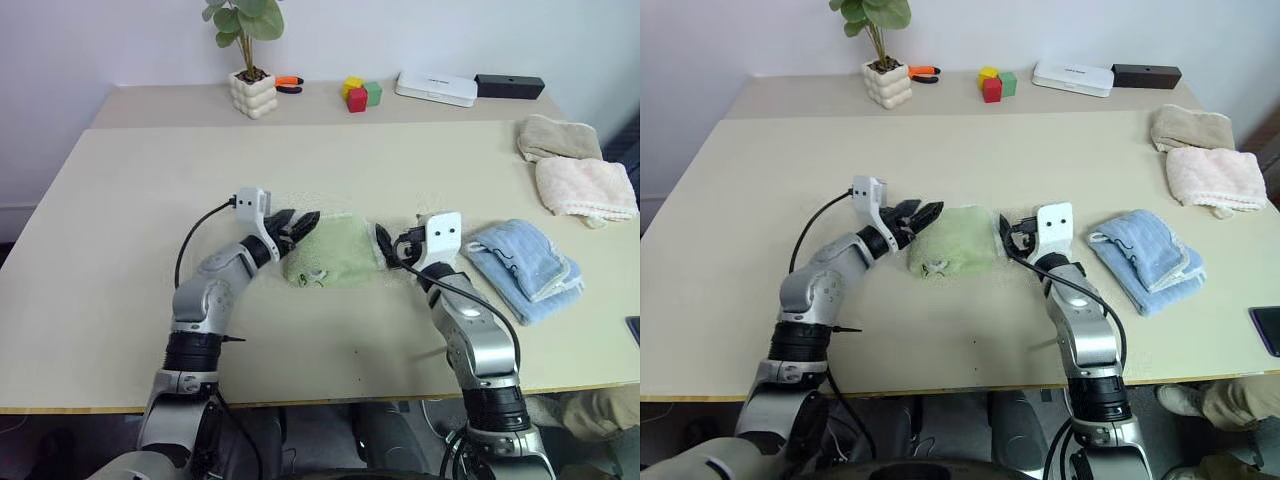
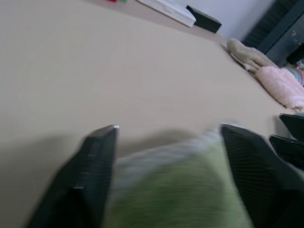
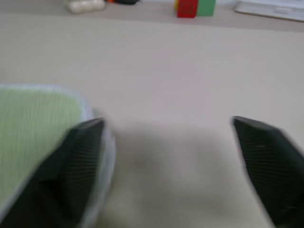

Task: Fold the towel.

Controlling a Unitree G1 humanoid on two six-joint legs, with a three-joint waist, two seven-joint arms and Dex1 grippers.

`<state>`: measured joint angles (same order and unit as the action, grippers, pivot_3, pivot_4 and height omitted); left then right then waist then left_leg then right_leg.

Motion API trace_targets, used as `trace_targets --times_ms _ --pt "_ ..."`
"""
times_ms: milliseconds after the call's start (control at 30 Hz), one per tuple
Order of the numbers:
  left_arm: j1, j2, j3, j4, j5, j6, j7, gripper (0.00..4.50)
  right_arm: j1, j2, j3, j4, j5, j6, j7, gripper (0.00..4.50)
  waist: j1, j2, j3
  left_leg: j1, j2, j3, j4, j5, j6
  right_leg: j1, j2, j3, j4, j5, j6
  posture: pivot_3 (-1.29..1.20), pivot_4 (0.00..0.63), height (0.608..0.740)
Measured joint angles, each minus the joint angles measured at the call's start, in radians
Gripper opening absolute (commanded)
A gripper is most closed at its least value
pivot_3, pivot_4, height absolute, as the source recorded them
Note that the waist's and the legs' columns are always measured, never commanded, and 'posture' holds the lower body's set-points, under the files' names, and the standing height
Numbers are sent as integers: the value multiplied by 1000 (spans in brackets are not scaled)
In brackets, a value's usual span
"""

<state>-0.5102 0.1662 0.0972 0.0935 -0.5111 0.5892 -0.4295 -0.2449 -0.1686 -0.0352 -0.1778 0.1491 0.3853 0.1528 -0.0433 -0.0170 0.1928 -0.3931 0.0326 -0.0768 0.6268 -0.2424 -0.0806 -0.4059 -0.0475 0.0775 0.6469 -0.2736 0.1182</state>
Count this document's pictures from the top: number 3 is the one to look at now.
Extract red wooden block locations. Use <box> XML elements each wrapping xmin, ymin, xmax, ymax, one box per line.
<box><xmin>177</xmin><ymin>0</ymin><xmax>199</xmax><ymax>19</ymax></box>

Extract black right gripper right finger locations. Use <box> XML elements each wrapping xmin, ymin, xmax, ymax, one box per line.
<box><xmin>232</xmin><ymin>115</ymin><xmax>304</xmax><ymax>228</ymax></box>

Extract green towel with white trim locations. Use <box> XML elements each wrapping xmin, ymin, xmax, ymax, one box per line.
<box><xmin>0</xmin><ymin>83</ymin><xmax>117</xmax><ymax>228</ymax></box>

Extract green wooden block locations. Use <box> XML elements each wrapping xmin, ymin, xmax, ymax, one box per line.
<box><xmin>196</xmin><ymin>0</ymin><xmax>217</xmax><ymax>17</ymax></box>

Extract flat white box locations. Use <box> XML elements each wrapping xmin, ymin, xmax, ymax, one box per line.
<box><xmin>232</xmin><ymin>0</ymin><xmax>304</xmax><ymax>23</ymax></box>

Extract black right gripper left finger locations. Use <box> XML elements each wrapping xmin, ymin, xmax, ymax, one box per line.
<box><xmin>0</xmin><ymin>117</ymin><xmax>105</xmax><ymax>228</ymax></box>

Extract green plant in white pot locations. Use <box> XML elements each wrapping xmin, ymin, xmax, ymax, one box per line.
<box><xmin>64</xmin><ymin>0</ymin><xmax>106</xmax><ymax>15</ymax></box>

